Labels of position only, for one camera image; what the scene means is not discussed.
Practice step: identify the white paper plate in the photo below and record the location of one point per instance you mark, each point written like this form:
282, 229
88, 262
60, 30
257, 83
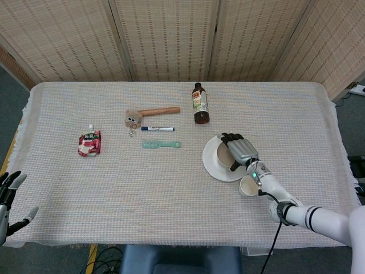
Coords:
211, 162

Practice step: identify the white power strip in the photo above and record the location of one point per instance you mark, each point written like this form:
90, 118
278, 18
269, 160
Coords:
358, 90

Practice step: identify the wooden cylinder stick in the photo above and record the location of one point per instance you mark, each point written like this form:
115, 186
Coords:
162, 111

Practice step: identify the blue chair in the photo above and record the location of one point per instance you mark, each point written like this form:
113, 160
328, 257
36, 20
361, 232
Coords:
171, 257

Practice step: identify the red drink pouch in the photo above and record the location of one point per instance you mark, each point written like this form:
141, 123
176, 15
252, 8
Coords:
89, 142

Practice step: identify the blue whiteboard marker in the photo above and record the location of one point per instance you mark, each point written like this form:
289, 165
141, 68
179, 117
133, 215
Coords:
158, 129

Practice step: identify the black equipment stand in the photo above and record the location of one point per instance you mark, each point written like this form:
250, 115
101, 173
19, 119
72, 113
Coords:
359, 168

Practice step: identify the green toothbrush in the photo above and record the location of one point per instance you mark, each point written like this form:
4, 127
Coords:
161, 144

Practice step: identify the beige waffle weave tablecloth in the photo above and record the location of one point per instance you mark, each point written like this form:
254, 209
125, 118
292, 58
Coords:
142, 185

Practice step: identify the bamboo folding screen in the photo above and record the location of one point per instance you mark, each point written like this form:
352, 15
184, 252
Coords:
171, 34

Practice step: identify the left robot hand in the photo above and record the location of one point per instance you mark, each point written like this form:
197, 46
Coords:
5, 197

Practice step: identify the dark brown drink bottle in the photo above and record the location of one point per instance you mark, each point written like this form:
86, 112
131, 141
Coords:
201, 114

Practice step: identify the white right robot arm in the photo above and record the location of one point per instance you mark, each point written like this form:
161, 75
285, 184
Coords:
328, 219

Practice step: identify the white paper cup blue print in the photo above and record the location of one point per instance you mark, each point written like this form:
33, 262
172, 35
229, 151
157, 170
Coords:
248, 187

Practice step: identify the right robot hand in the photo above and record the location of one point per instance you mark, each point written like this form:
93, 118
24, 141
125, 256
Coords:
242, 149

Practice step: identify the small beige bowl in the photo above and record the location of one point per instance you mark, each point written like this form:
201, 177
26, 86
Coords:
223, 155

